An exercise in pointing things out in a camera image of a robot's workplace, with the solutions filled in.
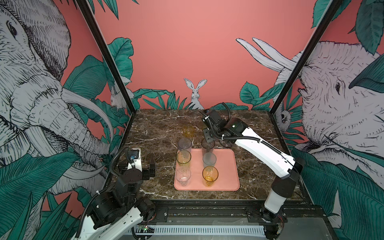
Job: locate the teal frosted tumbler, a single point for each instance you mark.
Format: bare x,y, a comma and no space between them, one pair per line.
209,159

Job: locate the tall yellow tumbler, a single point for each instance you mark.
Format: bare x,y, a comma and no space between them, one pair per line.
210,175

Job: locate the short yellow tumbler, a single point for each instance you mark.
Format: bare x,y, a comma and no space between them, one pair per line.
188,131

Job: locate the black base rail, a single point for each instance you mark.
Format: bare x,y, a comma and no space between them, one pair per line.
220,209

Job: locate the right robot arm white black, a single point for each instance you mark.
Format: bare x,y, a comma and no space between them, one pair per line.
286,168

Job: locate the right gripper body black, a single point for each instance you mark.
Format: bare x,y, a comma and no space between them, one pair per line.
210,136

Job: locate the black frame post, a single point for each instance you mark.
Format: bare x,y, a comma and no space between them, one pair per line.
88,15
325,20

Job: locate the tall light green tumbler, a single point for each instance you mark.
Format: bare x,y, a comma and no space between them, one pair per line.
184,158

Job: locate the left black frame post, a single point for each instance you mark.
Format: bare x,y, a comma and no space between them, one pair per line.
88,15

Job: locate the pink plastic tray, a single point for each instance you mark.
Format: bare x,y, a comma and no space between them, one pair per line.
228,179

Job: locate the right black frame post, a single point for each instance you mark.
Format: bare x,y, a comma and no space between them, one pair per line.
325,20

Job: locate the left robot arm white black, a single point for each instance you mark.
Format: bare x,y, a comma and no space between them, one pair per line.
120,207

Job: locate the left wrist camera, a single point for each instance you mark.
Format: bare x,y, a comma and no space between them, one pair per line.
134,159

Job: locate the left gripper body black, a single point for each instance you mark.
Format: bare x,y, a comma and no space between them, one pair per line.
146,174

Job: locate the tall dark grey tumbler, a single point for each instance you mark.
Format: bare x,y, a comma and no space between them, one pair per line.
207,147

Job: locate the white perforated strip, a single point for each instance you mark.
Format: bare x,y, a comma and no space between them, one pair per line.
162,230

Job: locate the tall blue-grey clear tumbler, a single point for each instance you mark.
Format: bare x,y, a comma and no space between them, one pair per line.
184,144

